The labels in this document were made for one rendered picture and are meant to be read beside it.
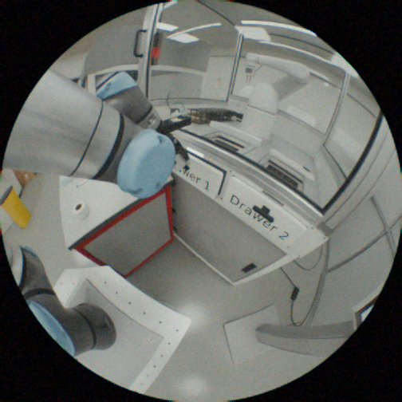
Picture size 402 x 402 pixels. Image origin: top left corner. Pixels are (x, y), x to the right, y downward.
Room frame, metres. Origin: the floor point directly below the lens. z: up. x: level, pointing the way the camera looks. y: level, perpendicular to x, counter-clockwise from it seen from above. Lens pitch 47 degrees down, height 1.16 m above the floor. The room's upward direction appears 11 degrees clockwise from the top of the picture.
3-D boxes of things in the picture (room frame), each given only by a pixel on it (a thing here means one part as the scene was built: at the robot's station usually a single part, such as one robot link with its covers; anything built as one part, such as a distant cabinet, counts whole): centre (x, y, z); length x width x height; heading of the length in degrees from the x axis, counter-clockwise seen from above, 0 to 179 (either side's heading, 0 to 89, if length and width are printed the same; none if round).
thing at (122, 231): (0.41, 0.57, 0.38); 0.62 x 0.58 x 0.76; 57
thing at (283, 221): (0.27, -0.20, 0.87); 0.29 x 0.02 x 0.11; 57
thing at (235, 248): (0.81, -0.24, 0.40); 1.03 x 0.95 x 0.80; 57
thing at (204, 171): (0.42, 0.07, 0.87); 0.29 x 0.02 x 0.11; 57
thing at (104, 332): (-0.19, 0.23, 0.82); 0.15 x 0.15 x 0.10
